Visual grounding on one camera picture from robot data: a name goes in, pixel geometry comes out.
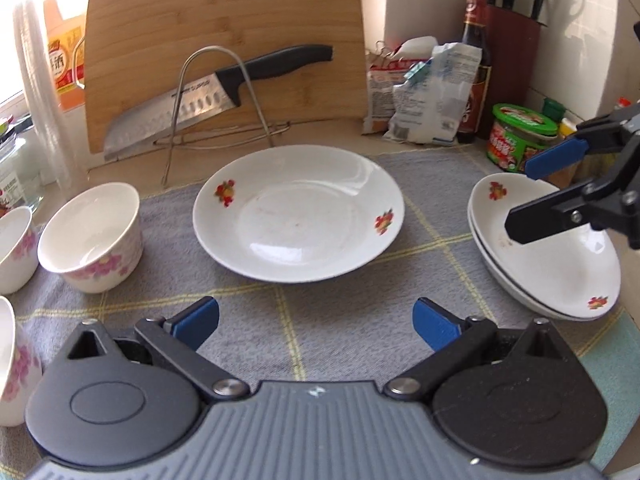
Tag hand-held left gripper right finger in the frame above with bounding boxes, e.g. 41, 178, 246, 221
384, 297, 576, 401

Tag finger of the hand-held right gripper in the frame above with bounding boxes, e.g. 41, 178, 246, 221
505, 147, 640, 251
525, 110, 640, 181

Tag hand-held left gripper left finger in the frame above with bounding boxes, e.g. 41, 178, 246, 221
67, 296, 249, 403

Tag white bowl with pink flowers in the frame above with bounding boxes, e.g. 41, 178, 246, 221
0, 206, 41, 295
0, 296, 43, 428
37, 182, 143, 295

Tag yellow seasoning bottle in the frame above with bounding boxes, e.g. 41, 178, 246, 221
557, 117, 581, 186

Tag green-lid sauce jar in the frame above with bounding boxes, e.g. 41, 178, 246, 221
486, 104, 559, 173

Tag grey checked towel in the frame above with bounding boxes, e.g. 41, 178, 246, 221
0, 150, 640, 480

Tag dark red knife block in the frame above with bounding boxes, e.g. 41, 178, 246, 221
482, 5, 543, 141

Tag crumpled white plastic bag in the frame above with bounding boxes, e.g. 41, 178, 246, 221
382, 42, 483, 146

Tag dark soy sauce bottle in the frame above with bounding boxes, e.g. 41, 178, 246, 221
455, 0, 493, 143

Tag white snack bag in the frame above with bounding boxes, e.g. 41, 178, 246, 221
362, 36, 441, 136

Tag glass jar with black lid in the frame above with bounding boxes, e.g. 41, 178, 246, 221
0, 115, 43, 211

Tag yellow cooking wine bottle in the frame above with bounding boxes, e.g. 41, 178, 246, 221
42, 0, 88, 111

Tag bamboo cutting board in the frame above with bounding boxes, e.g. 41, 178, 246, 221
82, 0, 368, 156

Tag wire knife rack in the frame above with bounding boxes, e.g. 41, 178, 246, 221
161, 46, 291, 188

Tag black-handled kitchen knife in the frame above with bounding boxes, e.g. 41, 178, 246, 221
103, 44, 333, 162

